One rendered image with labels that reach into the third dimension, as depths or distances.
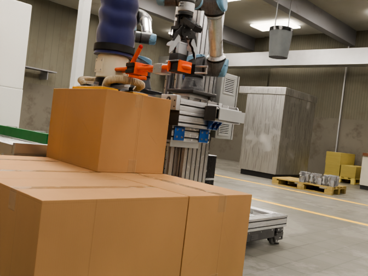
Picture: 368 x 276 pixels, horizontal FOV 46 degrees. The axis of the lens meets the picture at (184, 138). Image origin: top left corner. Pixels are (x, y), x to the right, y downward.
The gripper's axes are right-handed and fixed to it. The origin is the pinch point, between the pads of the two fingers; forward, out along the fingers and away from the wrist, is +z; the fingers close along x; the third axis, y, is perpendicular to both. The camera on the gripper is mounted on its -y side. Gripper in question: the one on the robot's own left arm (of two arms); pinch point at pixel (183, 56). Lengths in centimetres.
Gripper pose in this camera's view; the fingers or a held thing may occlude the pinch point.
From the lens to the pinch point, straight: 202.2
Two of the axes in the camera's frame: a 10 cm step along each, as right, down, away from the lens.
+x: -7.6, -0.7, -6.5
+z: -1.2, 9.9, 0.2
